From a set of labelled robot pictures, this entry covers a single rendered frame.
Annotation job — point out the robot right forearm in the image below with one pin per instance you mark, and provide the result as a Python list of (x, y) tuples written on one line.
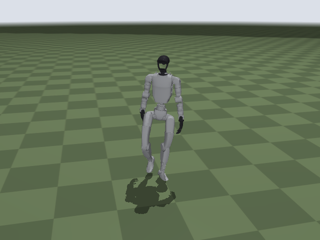
[(143, 103)]

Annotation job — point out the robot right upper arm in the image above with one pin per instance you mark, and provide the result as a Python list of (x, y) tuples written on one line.
[(147, 86)]

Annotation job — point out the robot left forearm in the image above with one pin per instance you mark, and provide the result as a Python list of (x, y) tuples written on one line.
[(180, 110)]

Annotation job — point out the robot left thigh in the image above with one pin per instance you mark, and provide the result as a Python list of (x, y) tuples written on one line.
[(169, 132)]

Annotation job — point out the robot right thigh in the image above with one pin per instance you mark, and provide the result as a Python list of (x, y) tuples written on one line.
[(146, 129)]

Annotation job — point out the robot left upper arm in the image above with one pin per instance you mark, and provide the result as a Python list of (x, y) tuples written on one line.
[(177, 82)]

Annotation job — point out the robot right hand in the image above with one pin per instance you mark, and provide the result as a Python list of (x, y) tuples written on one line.
[(142, 114)]

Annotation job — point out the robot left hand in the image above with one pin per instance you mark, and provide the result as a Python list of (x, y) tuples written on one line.
[(180, 125)]

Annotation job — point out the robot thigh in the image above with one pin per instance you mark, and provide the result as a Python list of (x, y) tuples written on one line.
[(146, 129), (169, 132)]

